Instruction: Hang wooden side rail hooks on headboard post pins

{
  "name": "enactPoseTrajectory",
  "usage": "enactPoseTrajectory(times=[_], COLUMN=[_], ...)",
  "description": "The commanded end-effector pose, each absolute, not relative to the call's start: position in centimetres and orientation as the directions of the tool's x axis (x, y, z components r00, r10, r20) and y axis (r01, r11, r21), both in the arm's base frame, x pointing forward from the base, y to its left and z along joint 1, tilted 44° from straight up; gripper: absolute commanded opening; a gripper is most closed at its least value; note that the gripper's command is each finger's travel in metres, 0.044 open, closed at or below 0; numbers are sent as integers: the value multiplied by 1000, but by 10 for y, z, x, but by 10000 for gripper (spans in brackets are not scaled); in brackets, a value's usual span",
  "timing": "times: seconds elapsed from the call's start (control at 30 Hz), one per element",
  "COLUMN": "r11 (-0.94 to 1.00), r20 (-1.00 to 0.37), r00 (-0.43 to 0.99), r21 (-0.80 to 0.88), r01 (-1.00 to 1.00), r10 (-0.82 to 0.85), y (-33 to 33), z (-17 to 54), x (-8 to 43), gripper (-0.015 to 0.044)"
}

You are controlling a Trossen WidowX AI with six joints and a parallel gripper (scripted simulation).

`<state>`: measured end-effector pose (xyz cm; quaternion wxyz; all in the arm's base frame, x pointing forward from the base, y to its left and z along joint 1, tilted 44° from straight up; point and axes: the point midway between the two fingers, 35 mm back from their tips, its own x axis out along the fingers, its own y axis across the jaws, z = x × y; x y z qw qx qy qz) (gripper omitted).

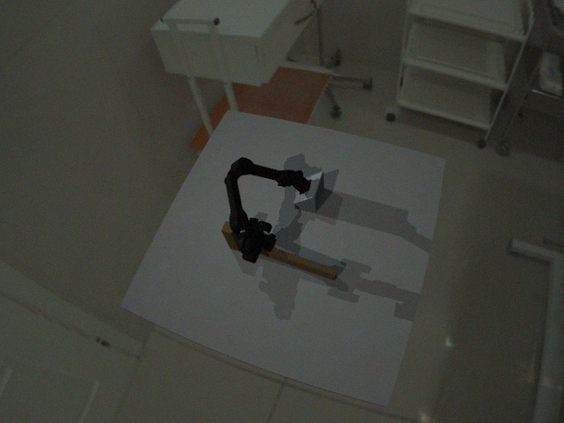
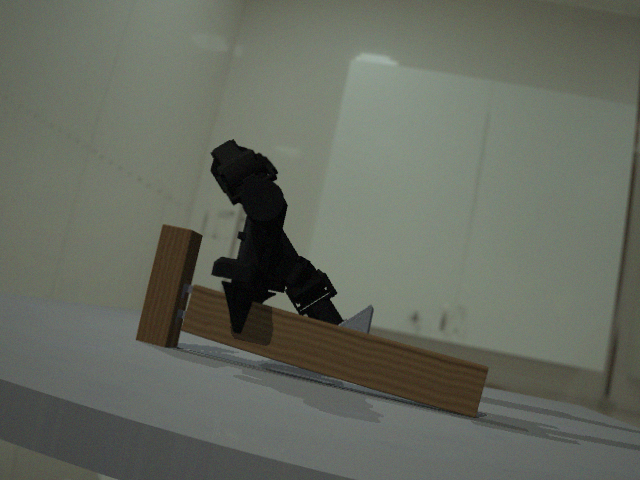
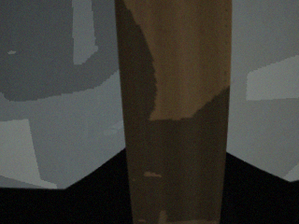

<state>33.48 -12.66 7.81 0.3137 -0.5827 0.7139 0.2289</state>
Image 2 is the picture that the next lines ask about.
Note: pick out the brown wooden post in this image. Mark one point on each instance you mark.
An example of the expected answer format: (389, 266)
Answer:
(174, 265)

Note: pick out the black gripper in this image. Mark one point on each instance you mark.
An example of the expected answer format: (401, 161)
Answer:
(249, 284)

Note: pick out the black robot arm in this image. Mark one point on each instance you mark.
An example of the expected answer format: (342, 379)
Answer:
(242, 175)

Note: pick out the brown wooden rail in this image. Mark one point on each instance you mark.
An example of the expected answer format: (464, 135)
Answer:
(370, 361)

